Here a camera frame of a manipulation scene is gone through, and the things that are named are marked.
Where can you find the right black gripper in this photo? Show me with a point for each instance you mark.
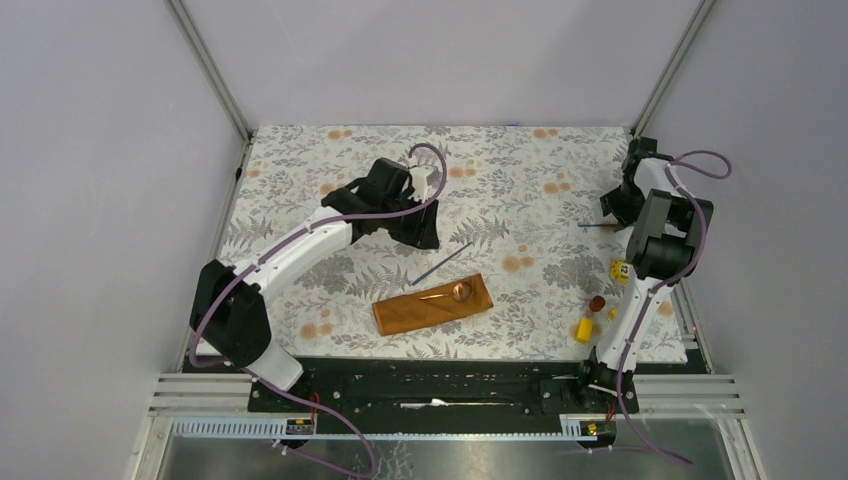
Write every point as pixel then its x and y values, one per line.
pixel 610 203

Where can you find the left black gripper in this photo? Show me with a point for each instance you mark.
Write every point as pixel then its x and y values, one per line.
pixel 423 233

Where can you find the brown wooden spoon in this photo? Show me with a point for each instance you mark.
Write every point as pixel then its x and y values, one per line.
pixel 460 292

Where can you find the orange cloth napkin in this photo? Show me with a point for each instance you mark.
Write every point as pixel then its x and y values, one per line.
pixel 406 313

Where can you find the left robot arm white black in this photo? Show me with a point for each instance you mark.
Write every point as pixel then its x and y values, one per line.
pixel 229 310

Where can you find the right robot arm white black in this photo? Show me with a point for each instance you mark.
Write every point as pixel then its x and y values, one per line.
pixel 669 226

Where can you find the yellow numbered die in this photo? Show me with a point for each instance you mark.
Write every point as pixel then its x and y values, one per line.
pixel 620 271

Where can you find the floral patterned table mat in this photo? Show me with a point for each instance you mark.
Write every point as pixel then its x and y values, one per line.
pixel 517 192

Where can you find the brown round block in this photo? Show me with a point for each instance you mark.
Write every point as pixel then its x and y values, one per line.
pixel 597 304

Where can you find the yellow cylinder block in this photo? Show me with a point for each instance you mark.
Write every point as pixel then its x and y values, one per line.
pixel 584 330

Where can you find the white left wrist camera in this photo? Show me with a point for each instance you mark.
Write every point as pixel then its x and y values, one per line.
pixel 420 177

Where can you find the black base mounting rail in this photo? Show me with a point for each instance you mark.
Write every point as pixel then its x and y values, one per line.
pixel 453 397

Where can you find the right aluminium frame post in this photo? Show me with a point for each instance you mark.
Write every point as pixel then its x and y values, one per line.
pixel 679 54

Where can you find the aluminium frame post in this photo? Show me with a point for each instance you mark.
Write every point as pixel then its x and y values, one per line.
pixel 679 54
pixel 186 24

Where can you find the left aluminium frame post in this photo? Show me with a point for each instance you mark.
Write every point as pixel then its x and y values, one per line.
pixel 186 24

